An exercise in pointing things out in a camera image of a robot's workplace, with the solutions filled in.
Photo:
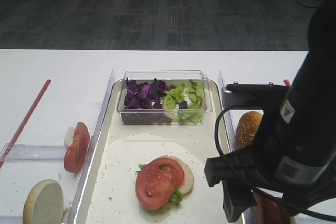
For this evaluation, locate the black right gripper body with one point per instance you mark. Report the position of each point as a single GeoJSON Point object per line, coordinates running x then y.
{"type": "Point", "coordinates": [242, 174]}

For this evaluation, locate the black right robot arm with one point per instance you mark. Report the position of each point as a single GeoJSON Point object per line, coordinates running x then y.
{"type": "Point", "coordinates": [291, 160]}

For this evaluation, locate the stack of meat patties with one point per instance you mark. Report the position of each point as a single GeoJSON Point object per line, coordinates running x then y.
{"type": "Point", "coordinates": [268, 211]}

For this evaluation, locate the green lettuce leaves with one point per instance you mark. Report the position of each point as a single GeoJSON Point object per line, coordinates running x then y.
{"type": "Point", "coordinates": [183, 104]}

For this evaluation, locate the lettuce under tomato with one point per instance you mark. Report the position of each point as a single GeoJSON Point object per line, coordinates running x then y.
{"type": "Point", "coordinates": [177, 197]}

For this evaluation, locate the tomato slice on tray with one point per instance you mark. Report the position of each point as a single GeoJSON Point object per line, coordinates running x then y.
{"type": "Point", "coordinates": [157, 182]}

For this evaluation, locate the upright tomato slice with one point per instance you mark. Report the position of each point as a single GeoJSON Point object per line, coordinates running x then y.
{"type": "Point", "coordinates": [75, 155]}

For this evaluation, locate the right clear vertical divider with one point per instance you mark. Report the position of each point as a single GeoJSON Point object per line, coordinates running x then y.
{"type": "Point", "coordinates": [248, 215]}

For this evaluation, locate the clear vertical divider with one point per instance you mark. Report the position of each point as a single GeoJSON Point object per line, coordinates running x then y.
{"type": "Point", "coordinates": [97, 129]}
{"type": "Point", "coordinates": [248, 215]}

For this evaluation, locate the sesame burger buns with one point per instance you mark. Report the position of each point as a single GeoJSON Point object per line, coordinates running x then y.
{"type": "Point", "coordinates": [247, 128]}

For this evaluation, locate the right red strip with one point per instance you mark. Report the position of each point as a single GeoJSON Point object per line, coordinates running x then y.
{"type": "Point", "coordinates": [287, 83]}

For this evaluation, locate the red strip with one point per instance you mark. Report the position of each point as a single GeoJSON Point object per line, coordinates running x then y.
{"type": "Point", "coordinates": [287, 83]}
{"type": "Point", "coordinates": [23, 123]}

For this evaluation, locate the bottom bun on tray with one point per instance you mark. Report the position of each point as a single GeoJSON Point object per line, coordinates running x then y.
{"type": "Point", "coordinates": [188, 182]}

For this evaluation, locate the clear plastic salad container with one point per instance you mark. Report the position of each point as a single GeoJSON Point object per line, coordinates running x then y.
{"type": "Point", "coordinates": [156, 116]}

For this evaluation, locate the shredded purple cabbage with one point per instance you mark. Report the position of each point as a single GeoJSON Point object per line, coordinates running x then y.
{"type": "Point", "coordinates": [145, 95]}

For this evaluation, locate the silver metal tray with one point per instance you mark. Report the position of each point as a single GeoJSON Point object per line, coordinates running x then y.
{"type": "Point", "coordinates": [106, 193]}

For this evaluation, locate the white pusher block upper left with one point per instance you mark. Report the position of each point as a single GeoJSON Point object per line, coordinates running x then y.
{"type": "Point", "coordinates": [69, 137]}

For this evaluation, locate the left clear vertical divider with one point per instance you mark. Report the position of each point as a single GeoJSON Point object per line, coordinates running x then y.
{"type": "Point", "coordinates": [97, 129]}

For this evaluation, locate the upright bun half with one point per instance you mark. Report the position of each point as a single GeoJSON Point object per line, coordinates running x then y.
{"type": "Point", "coordinates": [44, 203]}

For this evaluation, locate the left red strip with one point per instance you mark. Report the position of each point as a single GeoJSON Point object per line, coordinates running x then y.
{"type": "Point", "coordinates": [23, 123]}

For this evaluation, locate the left upper clear rail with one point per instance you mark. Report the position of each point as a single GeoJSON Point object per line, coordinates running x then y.
{"type": "Point", "coordinates": [22, 153]}

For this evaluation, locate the clear rail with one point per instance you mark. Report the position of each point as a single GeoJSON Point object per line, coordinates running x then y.
{"type": "Point", "coordinates": [11, 220]}
{"type": "Point", "coordinates": [22, 153]}

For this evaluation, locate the left lower clear rail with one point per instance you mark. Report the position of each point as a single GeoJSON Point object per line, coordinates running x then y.
{"type": "Point", "coordinates": [11, 220]}

